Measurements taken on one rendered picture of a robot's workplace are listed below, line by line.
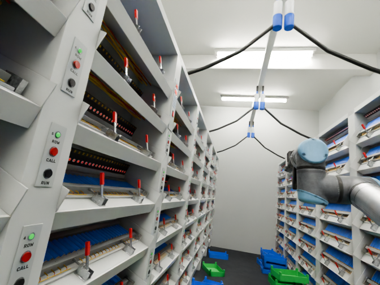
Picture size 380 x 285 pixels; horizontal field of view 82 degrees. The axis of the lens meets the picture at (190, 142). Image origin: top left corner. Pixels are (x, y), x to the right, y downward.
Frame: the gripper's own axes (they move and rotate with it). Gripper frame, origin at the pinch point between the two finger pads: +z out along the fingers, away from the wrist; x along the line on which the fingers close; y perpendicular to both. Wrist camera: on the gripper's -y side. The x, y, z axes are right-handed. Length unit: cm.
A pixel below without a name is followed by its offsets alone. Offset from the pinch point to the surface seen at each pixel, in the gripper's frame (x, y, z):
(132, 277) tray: 69, -53, -14
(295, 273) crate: -35, -82, 169
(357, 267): -51, -49, 65
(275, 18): 6, 102, 10
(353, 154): -54, 25, 62
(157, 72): 60, 34, -38
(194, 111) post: 64, 55, 52
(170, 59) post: 63, 55, -18
